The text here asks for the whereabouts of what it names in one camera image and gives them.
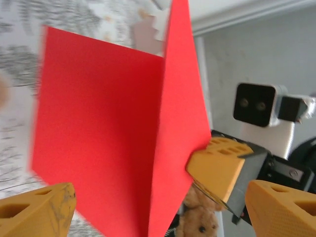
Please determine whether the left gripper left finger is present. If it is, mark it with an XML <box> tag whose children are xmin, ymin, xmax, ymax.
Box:
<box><xmin>0</xmin><ymin>182</ymin><xmax>76</xmax><ymax>237</ymax></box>

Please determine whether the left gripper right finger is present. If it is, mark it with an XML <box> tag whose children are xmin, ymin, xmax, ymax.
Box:
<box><xmin>245</xmin><ymin>179</ymin><xmax>316</xmax><ymax>237</ymax></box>

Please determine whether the red cloth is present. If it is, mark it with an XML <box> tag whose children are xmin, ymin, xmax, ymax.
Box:
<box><xmin>31</xmin><ymin>0</ymin><xmax>212</xmax><ymax>237</ymax></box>

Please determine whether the brown teddy bear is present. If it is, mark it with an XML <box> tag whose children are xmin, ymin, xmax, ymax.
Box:
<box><xmin>176</xmin><ymin>189</ymin><xmax>222</xmax><ymax>237</ymax></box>

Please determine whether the black white striped cloth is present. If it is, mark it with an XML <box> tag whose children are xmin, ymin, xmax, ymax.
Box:
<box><xmin>165</xmin><ymin>219</ymin><xmax>185</xmax><ymax>237</ymax></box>

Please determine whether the floral table cloth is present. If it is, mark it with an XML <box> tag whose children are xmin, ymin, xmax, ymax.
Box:
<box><xmin>0</xmin><ymin>0</ymin><xmax>173</xmax><ymax>237</ymax></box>

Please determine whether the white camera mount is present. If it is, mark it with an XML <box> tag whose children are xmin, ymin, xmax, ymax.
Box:
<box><xmin>243</xmin><ymin>122</ymin><xmax>296</xmax><ymax>159</ymax></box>

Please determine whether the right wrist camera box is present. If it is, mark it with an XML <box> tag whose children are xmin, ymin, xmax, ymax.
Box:
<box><xmin>233</xmin><ymin>82</ymin><xmax>289</xmax><ymax>128</ymax></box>

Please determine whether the aluminium frame rail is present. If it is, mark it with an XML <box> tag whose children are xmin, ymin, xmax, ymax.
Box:
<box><xmin>195</xmin><ymin>34</ymin><xmax>213</xmax><ymax>139</ymax></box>

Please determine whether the aluminium frame post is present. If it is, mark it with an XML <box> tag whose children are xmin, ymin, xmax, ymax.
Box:
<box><xmin>192</xmin><ymin>0</ymin><xmax>316</xmax><ymax>36</ymax></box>

